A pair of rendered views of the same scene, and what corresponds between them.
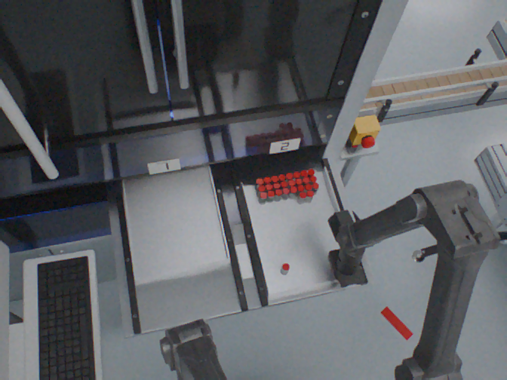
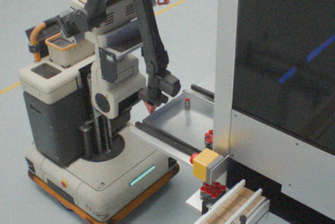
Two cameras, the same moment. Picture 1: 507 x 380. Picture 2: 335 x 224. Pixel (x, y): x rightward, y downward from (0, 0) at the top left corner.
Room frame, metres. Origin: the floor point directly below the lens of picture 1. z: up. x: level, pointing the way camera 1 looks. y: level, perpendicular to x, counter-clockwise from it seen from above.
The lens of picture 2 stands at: (1.83, -0.93, 2.05)
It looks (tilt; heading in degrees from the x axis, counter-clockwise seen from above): 37 degrees down; 152
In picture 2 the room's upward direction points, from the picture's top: 1 degrees counter-clockwise
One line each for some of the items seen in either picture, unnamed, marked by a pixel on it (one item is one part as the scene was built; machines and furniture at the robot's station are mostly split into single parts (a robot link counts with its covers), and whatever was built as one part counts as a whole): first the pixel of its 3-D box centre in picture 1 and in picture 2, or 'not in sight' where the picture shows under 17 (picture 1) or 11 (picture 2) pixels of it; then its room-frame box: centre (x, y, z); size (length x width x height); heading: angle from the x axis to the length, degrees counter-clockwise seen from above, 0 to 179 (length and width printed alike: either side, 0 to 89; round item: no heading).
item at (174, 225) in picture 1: (173, 213); not in sight; (0.54, 0.22, 0.90); 0.34 x 0.26 x 0.04; 21
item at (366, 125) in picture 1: (363, 128); (207, 166); (0.86, -0.29, 0.99); 0.08 x 0.07 x 0.07; 21
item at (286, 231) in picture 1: (298, 228); (198, 124); (0.55, -0.14, 0.90); 0.34 x 0.26 x 0.04; 21
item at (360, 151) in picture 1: (353, 137); (214, 202); (0.91, -0.29, 0.87); 0.14 x 0.13 x 0.02; 21
